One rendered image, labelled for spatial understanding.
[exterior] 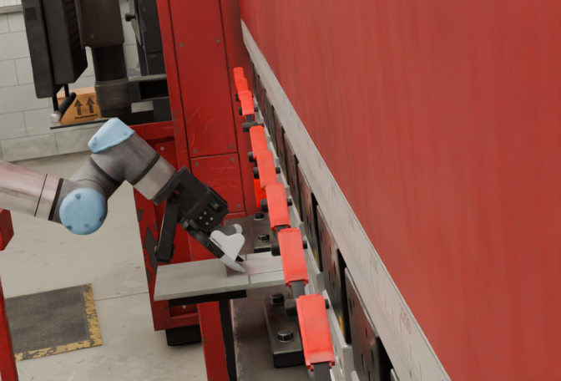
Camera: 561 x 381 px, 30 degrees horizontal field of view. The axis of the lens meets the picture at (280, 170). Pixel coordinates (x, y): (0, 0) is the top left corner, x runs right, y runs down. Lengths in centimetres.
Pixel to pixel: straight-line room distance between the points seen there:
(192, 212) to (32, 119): 709
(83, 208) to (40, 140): 723
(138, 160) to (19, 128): 711
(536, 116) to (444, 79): 11
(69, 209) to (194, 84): 107
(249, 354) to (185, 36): 109
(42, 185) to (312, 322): 100
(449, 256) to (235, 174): 238
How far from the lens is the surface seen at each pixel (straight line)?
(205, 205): 189
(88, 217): 175
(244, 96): 199
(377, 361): 69
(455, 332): 43
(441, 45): 39
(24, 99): 893
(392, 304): 59
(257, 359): 188
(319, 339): 81
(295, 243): 101
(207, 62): 274
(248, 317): 208
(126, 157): 187
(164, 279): 197
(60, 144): 897
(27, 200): 176
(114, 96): 331
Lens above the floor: 159
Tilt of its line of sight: 12 degrees down
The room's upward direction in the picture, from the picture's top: 6 degrees counter-clockwise
